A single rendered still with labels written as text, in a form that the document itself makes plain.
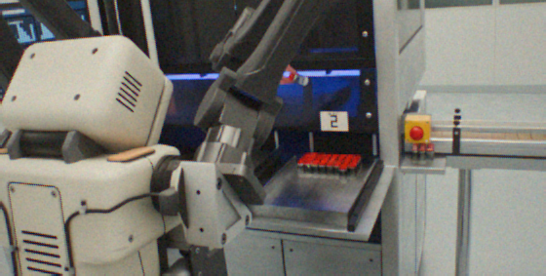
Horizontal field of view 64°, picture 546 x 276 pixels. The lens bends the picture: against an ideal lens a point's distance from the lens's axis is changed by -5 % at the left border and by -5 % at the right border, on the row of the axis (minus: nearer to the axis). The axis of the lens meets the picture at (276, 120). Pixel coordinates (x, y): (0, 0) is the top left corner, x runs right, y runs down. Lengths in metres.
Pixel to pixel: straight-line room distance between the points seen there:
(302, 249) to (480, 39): 4.65
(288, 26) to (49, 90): 0.34
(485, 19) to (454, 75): 0.77
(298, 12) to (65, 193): 0.40
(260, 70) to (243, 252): 1.18
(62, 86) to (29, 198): 0.16
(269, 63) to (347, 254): 1.04
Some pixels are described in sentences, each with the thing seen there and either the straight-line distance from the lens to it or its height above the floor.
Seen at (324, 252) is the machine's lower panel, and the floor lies 0.55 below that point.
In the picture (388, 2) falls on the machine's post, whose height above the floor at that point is 1.37.
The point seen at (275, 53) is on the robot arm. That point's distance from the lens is 0.66.
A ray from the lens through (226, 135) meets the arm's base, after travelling 0.63.
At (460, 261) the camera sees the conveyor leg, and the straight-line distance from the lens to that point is 1.73.
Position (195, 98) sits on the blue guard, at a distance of 1.60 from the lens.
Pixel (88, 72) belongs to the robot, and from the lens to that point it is 0.65.
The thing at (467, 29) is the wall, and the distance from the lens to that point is 5.93.
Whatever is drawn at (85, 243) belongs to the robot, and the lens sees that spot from 0.64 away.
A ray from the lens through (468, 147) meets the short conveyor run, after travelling 1.50.
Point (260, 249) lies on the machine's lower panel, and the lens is 1.72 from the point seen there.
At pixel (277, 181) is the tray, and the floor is 0.89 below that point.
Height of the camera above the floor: 1.42
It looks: 16 degrees down
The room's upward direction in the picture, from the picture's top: 6 degrees counter-clockwise
